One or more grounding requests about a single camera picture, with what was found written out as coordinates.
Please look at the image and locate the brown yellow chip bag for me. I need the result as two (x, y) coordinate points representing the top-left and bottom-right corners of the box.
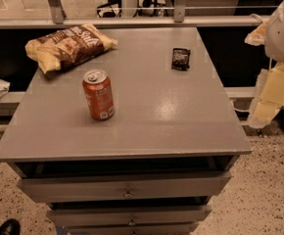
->
(25, 23), (118, 73)

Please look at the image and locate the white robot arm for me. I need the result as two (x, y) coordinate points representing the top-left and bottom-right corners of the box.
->
(245, 0), (284, 129)

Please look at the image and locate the grey metal railing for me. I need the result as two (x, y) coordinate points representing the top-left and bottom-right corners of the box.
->
(0, 0), (273, 29)

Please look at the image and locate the bottom grey drawer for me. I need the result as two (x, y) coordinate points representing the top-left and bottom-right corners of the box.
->
(69, 222), (198, 235)

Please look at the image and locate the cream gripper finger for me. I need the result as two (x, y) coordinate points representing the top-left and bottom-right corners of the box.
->
(245, 22), (267, 46)
(249, 63), (284, 128)

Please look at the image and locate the orange soda can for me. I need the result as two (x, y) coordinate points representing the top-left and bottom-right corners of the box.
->
(82, 70), (115, 120)

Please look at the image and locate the grey drawer cabinet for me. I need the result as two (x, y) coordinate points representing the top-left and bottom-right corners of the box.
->
(0, 26), (253, 235)

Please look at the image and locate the black shoe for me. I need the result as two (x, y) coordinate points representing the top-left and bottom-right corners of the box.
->
(0, 218), (21, 235)

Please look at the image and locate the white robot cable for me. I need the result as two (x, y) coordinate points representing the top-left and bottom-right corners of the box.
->
(231, 98), (253, 114)

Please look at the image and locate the black rxbar chocolate wrapper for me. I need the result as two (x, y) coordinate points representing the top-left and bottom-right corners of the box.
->
(171, 48), (191, 71)

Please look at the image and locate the black office chair base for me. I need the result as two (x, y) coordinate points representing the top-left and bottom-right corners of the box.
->
(96, 0), (121, 18)

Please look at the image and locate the top grey drawer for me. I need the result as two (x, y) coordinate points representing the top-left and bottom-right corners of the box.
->
(18, 171), (231, 203)

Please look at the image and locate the middle grey drawer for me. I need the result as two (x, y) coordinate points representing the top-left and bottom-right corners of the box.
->
(47, 206), (212, 227)

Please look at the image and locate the grey drawer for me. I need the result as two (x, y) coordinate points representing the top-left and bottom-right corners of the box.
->
(18, 171), (231, 203)
(69, 222), (198, 235)
(47, 206), (212, 227)

